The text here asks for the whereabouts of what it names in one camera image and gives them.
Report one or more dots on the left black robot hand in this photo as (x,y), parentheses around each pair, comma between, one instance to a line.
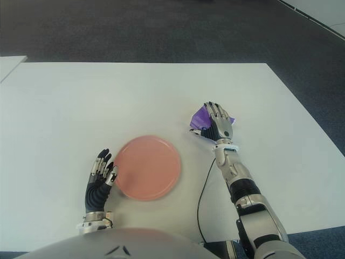
(95,195)

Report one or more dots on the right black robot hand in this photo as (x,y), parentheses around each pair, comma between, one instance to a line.
(221,125)

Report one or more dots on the purple tissue paper pack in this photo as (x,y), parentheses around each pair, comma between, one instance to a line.
(199,118)

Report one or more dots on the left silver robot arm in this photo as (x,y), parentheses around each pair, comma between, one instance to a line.
(93,222)

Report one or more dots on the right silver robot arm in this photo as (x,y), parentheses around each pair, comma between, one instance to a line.
(248,194)

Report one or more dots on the pink round plate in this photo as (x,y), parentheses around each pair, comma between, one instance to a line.
(148,168)

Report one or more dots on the grey robot torso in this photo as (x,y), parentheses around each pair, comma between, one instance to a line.
(129,244)

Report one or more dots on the white side table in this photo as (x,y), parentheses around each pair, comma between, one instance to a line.
(10,66)

